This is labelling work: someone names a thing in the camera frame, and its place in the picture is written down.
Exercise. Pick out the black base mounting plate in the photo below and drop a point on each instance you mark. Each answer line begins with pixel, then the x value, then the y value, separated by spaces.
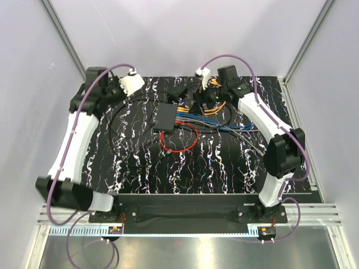
pixel 194 199

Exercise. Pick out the black power adapter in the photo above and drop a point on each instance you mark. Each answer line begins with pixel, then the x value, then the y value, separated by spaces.
pixel 174 95

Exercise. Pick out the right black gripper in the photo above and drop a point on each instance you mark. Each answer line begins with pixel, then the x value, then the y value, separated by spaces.
pixel 201 97

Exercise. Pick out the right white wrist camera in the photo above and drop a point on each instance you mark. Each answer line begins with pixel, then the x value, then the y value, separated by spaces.
pixel 204 75

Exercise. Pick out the black network switch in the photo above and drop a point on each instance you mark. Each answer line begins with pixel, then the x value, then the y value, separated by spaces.
pixel 165 118

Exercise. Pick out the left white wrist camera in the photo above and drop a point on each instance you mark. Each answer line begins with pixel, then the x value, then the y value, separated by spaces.
pixel 132 82

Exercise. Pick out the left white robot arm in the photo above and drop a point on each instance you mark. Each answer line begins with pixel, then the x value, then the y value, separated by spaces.
pixel 62 186

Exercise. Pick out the aluminium frame rail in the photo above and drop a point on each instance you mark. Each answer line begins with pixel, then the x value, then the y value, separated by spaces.
pixel 288 213

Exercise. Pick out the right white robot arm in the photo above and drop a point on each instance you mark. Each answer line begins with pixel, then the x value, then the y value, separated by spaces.
pixel 285 145

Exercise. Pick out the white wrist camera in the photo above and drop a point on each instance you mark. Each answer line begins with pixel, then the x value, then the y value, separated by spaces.
pixel 204 75
pixel 132 82

